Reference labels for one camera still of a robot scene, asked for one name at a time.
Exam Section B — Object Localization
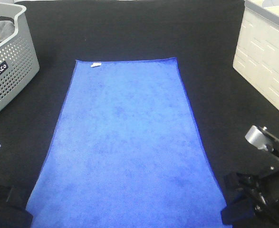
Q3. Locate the white plastic basket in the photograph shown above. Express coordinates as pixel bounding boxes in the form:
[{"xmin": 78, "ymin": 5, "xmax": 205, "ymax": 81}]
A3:
[{"xmin": 233, "ymin": 0, "xmax": 279, "ymax": 110}]

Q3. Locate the blue microfiber towel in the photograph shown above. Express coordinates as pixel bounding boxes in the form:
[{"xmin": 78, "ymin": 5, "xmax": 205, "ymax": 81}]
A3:
[{"xmin": 27, "ymin": 58, "xmax": 226, "ymax": 228}]

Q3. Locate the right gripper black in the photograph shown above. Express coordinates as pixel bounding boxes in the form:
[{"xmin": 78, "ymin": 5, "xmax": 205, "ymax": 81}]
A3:
[{"xmin": 221, "ymin": 172, "xmax": 279, "ymax": 225}]

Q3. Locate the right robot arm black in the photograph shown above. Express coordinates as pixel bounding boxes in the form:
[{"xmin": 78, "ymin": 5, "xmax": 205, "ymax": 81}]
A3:
[{"xmin": 221, "ymin": 125, "xmax": 279, "ymax": 225}]

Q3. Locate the white towel label tag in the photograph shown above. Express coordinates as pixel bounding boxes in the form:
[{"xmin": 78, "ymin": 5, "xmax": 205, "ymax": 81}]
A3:
[{"xmin": 90, "ymin": 62, "xmax": 102, "ymax": 68}]

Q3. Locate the grey cloth in basket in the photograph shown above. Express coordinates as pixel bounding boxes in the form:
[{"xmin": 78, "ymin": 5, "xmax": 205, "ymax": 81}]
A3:
[{"xmin": 0, "ymin": 20, "xmax": 15, "ymax": 42}]

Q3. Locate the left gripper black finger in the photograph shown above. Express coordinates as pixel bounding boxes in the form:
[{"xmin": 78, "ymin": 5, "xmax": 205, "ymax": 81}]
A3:
[{"xmin": 0, "ymin": 206, "xmax": 33, "ymax": 228}]

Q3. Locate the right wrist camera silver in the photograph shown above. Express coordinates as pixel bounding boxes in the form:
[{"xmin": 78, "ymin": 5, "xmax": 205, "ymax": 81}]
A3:
[{"xmin": 245, "ymin": 125, "xmax": 271, "ymax": 151}]

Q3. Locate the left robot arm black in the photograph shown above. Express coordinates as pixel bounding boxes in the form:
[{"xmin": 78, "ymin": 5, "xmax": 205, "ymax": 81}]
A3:
[{"xmin": 0, "ymin": 185, "xmax": 33, "ymax": 228}]

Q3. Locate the grey perforated plastic basket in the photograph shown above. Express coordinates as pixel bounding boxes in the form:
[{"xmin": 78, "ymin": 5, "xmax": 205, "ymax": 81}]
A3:
[{"xmin": 0, "ymin": 2, "xmax": 39, "ymax": 111}]

